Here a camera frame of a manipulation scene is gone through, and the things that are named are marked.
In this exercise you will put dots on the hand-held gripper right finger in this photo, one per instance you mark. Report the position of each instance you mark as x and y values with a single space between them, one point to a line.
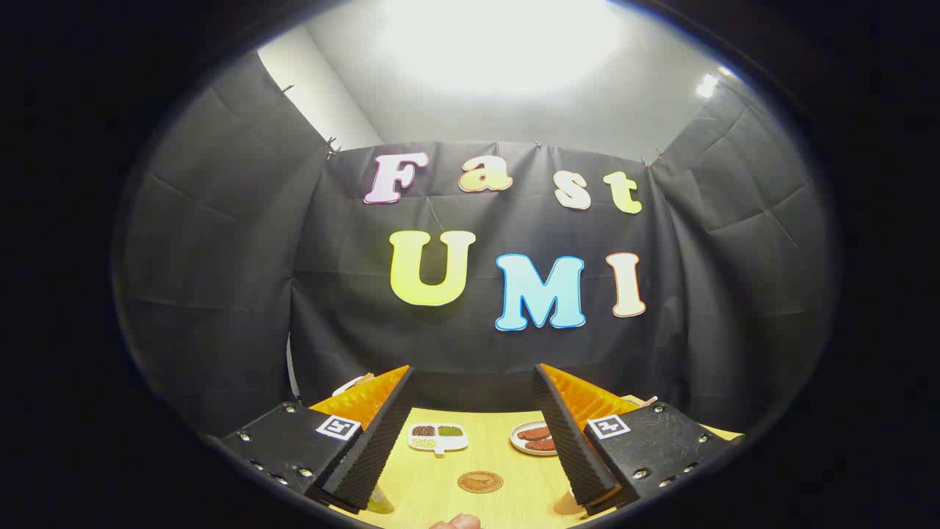
569 448

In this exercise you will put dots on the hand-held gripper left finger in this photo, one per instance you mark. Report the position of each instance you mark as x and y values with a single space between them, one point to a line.
367 455

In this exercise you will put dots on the round brown coaster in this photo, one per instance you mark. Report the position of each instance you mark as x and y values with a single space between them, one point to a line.
480 482

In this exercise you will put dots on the brown meat piece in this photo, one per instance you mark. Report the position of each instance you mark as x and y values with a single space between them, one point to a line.
542 445
534 433

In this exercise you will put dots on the white round plate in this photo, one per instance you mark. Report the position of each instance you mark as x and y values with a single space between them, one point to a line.
518 443

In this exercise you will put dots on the white toaster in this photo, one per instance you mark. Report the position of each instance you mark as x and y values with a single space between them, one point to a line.
351 384

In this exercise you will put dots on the white divided dish with beans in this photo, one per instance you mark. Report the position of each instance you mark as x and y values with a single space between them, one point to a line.
438 438

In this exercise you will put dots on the wooden table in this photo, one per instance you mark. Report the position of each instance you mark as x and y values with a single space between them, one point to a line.
481 452

